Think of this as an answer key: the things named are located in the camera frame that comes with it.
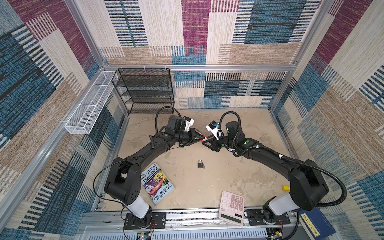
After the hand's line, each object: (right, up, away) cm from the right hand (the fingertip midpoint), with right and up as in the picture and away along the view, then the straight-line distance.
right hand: (205, 142), depth 82 cm
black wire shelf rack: (-42, +34, +27) cm, 60 cm away
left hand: (-1, +3, -2) cm, 4 cm away
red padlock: (0, +2, -1) cm, 2 cm away
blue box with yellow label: (+51, -37, -11) cm, 64 cm away
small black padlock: (-2, -15, +10) cm, 18 cm away
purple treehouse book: (-27, -23, +1) cm, 35 cm away
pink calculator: (+12, -32, -6) cm, 35 cm away
